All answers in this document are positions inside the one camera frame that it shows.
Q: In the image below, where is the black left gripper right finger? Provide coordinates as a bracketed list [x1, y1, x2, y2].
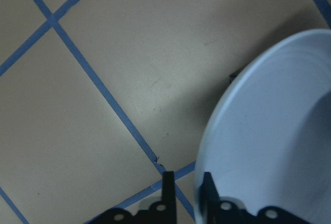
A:
[201, 172, 220, 223]

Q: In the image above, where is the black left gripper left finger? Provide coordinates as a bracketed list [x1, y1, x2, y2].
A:
[160, 171, 177, 223]

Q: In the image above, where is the blue plate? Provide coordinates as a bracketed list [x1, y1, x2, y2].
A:
[194, 29, 330, 223]

